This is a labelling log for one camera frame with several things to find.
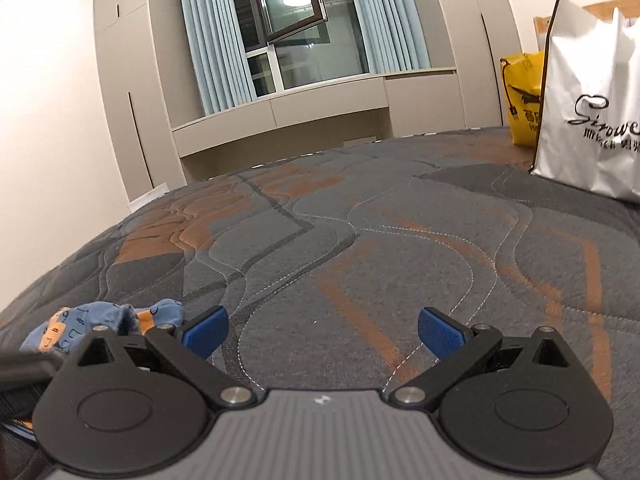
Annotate wooden headboard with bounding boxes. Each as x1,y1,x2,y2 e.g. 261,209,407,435
532,0,640,52

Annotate yellow shopping bag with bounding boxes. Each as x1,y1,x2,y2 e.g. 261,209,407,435
499,51,546,149

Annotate light blue curtain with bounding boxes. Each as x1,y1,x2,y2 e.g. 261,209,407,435
175,0,257,116
342,0,432,74

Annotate beige window bench cabinet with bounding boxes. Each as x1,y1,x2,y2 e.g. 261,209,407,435
171,68,466,159

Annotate grey quilted mattress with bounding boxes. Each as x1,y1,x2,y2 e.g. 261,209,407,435
0,126,640,480

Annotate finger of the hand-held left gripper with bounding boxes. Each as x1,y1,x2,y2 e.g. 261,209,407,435
0,350,65,386

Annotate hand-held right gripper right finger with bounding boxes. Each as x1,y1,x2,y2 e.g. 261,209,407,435
389,307,569,414

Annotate white flat board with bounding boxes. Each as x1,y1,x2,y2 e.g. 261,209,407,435
127,182,169,212

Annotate window with open sash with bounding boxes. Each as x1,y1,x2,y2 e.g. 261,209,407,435
227,0,371,101

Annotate blue pants with orange cars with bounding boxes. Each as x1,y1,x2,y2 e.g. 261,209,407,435
11,299,187,436

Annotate white shopping bag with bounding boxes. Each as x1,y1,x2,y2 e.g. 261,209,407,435
529,0,640,201

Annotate beige wardrobe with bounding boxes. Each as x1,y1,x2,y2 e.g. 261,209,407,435
92,0,204,202
424,0,526,137

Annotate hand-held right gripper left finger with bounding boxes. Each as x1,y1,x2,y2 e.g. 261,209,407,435
76,305,258,412

